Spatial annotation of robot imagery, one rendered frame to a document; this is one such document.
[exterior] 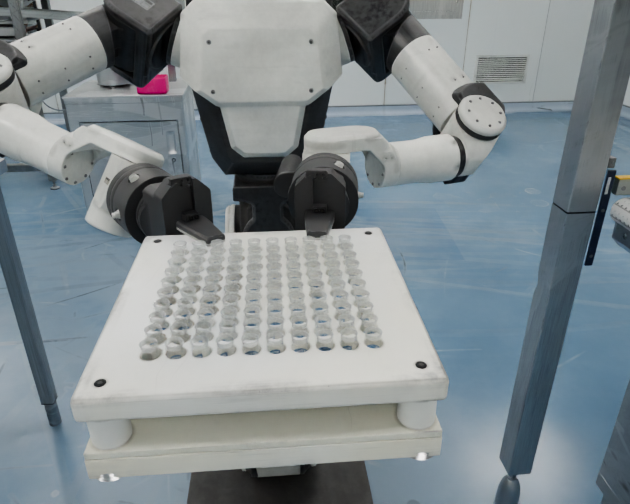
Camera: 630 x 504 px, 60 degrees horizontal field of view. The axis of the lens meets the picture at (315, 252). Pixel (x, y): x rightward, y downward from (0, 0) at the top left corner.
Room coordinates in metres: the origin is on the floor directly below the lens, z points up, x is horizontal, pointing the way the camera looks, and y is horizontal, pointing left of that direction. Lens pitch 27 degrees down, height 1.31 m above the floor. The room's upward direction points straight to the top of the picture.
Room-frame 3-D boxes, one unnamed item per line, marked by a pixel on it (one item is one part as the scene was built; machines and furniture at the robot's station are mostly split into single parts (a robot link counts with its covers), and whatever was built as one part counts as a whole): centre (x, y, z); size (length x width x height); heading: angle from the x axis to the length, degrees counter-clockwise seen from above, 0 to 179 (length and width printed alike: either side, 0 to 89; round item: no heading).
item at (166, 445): (0.39, 0.04, 1.02); 0.24 x 0.24 x 0.02; 5
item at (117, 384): (0.39, 0.04, 1.06); 0.25 x 0.24 x 0.02; 95
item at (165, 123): (3.23, 1.06, 0.38); 0.63 x 0.57 x 0.76; 96
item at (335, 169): (0.61, -0.01, 1.06); 0.12 x 0.10 x 0.13; 177
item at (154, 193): (0.58, 0.17, 1.06); 0.12 x 0.10 x 0.13; 37
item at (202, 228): (0.51, 0.12, 1.08); 0.06 x 0.03 x 0.02; 37
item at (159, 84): (3.06, 0.88, 0.80); 0.16 x 0.12 x 0.09; 96
